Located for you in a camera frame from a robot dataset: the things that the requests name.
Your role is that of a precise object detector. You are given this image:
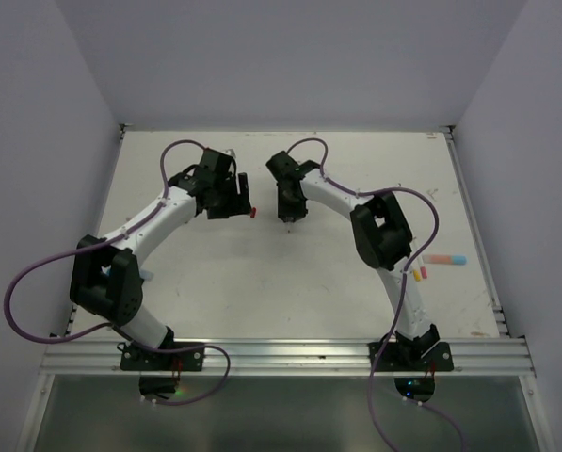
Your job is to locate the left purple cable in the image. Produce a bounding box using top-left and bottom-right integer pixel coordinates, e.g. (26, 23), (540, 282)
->
(5, 139), (233, 407)

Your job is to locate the light blue highlighter pen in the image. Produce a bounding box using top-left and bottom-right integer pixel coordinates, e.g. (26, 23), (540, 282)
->
(141, 270), (153, 281)

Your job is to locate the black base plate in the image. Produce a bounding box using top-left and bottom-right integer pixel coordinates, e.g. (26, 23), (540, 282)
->
(367, 325), (455, 372)
(117, 342), (205, 372)

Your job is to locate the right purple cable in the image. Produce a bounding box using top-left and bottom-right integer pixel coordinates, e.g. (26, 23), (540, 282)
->
(286, 137), (470, 452)

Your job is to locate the pastel highlighter pen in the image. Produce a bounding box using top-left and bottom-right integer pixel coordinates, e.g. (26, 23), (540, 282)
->
(423, 254), (467, 266)

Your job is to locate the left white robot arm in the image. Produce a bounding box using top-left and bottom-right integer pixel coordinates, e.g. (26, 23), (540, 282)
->
(70, 148), (253, 370)

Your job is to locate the aluminium front rail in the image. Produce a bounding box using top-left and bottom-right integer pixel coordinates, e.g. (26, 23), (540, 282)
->
(40, 337), (535, 377)

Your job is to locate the purple cable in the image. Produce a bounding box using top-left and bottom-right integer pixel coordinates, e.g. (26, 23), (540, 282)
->
(5, 139), (233, 407)
(286, 137), (470, 452)

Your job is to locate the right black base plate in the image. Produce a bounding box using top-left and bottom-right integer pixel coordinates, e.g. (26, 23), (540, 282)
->
(367, 325), (455, 372)

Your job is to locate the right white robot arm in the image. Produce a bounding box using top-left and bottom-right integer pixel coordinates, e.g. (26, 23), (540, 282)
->
(266, 151), (440, 371)

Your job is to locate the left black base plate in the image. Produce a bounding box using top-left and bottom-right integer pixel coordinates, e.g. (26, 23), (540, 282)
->
(117, 342), (205, 372)

